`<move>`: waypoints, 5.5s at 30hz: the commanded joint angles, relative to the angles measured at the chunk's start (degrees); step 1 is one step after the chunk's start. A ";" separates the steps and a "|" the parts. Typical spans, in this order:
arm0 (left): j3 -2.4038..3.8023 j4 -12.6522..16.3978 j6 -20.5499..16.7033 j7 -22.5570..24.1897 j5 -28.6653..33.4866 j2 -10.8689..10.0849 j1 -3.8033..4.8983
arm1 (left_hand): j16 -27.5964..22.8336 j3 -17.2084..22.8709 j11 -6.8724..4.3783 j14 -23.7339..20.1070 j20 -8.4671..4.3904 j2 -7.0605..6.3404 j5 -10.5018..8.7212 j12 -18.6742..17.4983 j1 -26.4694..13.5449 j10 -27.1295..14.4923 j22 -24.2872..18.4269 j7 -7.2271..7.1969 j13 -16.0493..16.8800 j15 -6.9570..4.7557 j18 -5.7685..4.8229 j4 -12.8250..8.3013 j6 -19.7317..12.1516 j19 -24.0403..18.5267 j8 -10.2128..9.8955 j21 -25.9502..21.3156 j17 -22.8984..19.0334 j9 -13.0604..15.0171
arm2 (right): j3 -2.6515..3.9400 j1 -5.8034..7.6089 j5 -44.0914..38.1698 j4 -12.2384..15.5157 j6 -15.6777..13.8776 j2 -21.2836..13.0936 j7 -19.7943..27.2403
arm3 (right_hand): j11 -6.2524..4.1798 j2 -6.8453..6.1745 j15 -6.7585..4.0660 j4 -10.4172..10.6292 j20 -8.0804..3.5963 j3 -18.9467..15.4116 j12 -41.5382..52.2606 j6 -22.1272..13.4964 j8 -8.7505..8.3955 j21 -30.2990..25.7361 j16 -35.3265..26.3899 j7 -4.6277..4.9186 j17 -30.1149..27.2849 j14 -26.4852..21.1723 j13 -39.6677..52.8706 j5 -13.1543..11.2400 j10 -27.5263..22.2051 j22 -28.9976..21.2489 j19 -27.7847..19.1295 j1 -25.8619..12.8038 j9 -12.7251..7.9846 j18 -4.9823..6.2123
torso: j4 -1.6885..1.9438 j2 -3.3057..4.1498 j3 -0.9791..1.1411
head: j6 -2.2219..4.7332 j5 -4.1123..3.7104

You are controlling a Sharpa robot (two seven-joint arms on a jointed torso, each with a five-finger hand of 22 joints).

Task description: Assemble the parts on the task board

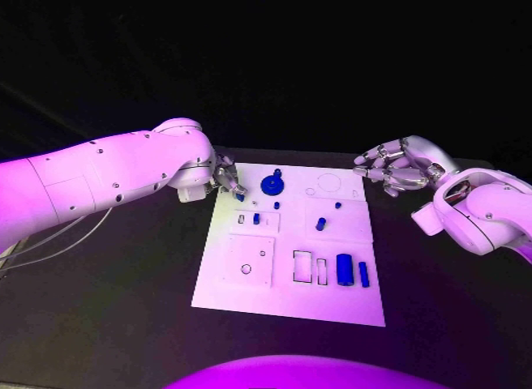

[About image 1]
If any white cable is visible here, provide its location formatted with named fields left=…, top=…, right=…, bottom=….
left=0, top=215, right=88, bottom=266
left=0, top=207, right=114, bottom=276

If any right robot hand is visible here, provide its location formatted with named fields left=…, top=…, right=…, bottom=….
left=352, top=135, right=464, bottom=199

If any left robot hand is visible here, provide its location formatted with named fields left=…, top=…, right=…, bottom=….
left=211, top=153, right=250, bottom=196

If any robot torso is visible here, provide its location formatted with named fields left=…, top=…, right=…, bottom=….
left=162, top=354, right=454, bottom=389

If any blue gear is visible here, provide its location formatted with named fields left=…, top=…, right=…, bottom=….
left=260, top=168, right=288, bottom=196

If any white task board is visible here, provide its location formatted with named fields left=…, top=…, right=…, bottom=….
left=189, top=162, right=387, bottom=327

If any thick long blue cylinder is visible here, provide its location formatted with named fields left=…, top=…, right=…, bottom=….
left=336, top=253, right=356, bottom=287

